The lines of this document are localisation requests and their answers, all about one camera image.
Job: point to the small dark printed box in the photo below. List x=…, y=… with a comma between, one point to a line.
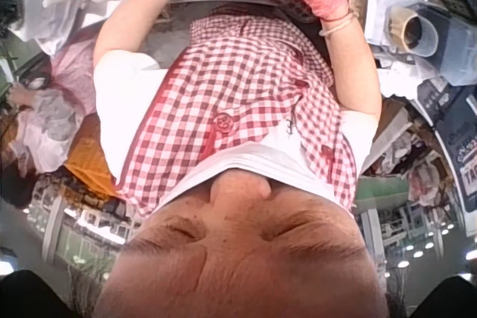
x=438, y=98

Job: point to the dark blue printed carton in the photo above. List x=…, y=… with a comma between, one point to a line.
x=460, y=154

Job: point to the blue grey plastic box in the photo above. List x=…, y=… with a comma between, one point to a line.
x=460, y=53

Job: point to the beige bangle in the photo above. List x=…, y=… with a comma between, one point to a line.
x=340, y=27

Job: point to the brown tape roll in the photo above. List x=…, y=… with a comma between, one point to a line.
x=404, y=29

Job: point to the heap of clear plastic bags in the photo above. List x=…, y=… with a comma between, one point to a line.
x=48, y=128

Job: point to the pink plastic bag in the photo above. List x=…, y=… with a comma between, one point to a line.
x=76, y=72

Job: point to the cluttered shelf of goods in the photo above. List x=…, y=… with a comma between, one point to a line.
x=406, y=161

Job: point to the orange plastic crate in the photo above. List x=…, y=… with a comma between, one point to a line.
x=91, y=163

